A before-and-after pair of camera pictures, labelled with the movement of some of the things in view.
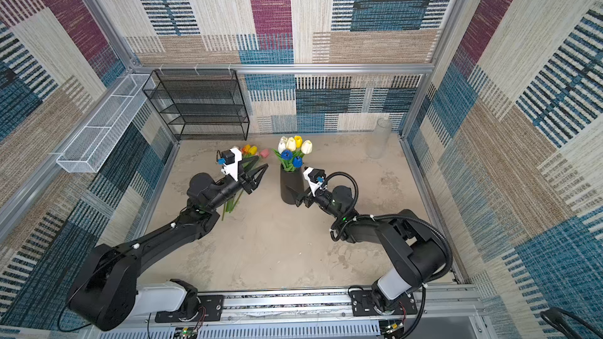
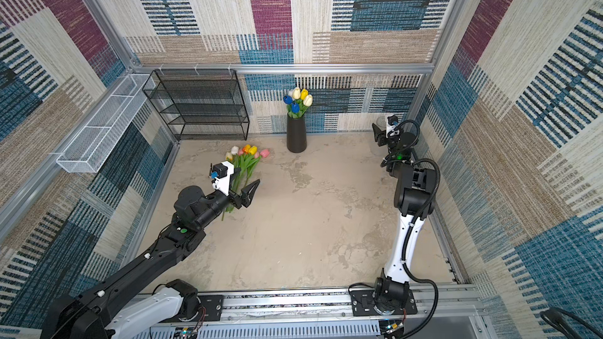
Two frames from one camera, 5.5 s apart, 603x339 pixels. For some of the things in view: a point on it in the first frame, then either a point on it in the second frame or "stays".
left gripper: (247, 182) → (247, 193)
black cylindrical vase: (291, 184) → (296, 133)
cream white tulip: (307, 147) → (308, 100)
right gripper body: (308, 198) → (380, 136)
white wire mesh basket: (89, 148) stays
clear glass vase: (377, 146) stays
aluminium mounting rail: (444, 311) stays
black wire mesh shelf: (200, 104) stays
